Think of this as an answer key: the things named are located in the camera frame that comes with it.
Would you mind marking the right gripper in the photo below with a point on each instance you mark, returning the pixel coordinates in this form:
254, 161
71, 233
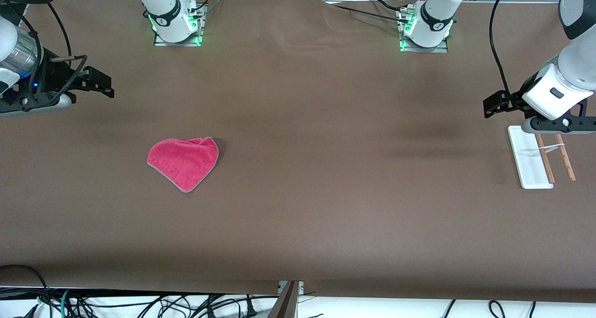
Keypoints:
52, 79

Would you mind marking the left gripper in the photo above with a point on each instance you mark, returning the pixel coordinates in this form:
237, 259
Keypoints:
511, 102

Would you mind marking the pink towel with grey edge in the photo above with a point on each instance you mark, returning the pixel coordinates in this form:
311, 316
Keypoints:
184, 162

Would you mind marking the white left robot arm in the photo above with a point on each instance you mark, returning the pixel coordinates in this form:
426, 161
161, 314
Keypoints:
437, 10

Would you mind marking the wooden towel rack white base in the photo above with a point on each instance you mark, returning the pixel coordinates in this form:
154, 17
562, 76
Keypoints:
528, 164

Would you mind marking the brown table cover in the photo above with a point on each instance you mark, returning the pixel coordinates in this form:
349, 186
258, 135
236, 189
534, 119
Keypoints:
298, 206

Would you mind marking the aluminium frame post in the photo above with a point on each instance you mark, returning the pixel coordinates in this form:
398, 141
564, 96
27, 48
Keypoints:
286, 304

